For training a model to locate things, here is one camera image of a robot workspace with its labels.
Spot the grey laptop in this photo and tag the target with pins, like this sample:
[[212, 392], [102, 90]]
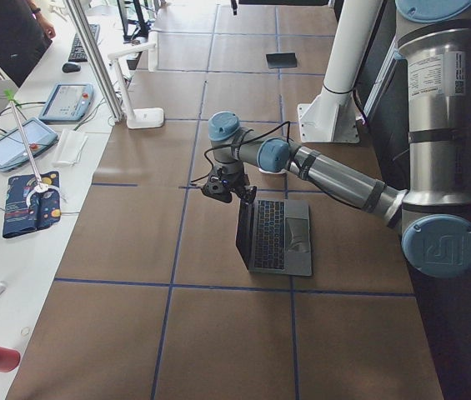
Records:
[[273, 236]]

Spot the far blue teach pendant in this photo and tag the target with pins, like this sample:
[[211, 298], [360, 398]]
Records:
[[67, 102]]

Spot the black desk mouse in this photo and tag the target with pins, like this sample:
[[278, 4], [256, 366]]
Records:
[[71, 67]]

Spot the black mouse pad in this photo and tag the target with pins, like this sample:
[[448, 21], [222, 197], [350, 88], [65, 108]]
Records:
[[281, 60]]

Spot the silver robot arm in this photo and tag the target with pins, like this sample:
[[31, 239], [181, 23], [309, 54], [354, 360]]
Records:
[[385, 136]]

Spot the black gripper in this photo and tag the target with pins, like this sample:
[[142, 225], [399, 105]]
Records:
[[238, 186]]

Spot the blue teach pendant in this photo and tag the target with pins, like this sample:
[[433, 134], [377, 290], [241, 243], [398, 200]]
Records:
[[13, 153], [67, 102]]

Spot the aluminium frame post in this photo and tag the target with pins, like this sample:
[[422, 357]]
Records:
[[95, 59]]

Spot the white folded cloth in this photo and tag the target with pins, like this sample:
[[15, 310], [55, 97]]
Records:
[[69, 148]]

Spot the person in black shirt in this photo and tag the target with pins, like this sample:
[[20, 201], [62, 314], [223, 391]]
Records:
[[25, 35]]

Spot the dark blue patterned pouch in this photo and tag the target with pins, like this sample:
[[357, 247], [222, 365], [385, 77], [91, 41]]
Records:
[[27, 211]]

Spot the white computer mouse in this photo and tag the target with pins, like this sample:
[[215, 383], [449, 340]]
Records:
[[281, 172]]

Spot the near blue teach pendant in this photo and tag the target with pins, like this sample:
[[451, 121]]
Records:
[[13, 153]]

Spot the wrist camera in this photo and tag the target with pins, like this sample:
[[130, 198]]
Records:
[[214, 188]]

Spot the metal reacher stick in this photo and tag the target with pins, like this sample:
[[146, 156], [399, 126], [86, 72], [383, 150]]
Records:
[[41, 186]]

